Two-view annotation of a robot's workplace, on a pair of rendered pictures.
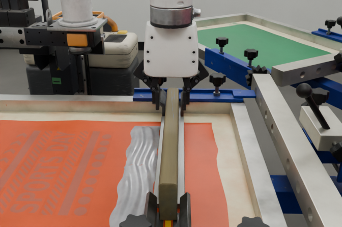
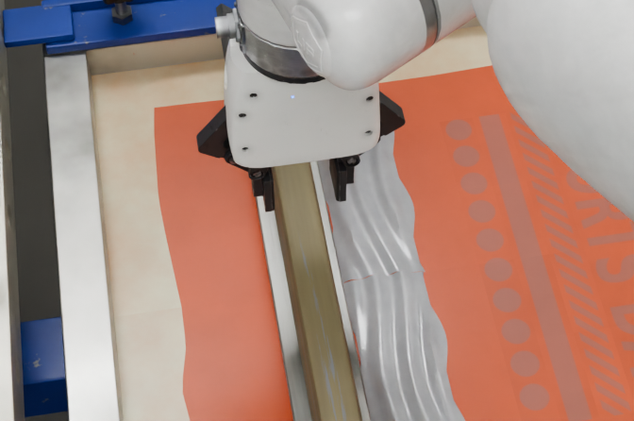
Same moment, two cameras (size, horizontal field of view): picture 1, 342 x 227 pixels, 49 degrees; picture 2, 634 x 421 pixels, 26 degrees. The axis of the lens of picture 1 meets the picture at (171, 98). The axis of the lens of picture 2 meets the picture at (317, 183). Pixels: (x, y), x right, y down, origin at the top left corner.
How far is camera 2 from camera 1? 1.33 m
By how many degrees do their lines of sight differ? 99
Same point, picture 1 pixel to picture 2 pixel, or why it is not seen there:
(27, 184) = not seen: hidden behind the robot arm
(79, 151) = (574, 311)
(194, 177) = (239, 262)
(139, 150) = (404, 329)
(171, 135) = (291, 175)
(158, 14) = not seen: outside the picture
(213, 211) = (187, 170)
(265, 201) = (78, 151)
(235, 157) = (132, 362)
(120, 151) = (459, 332)
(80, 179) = (508, 210)
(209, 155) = (205, 355)
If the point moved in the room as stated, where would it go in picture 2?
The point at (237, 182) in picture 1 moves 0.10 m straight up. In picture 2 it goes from (132, 261) to (118, 193)
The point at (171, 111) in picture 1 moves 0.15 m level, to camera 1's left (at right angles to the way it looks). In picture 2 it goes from (315, 287) to (514, 254)
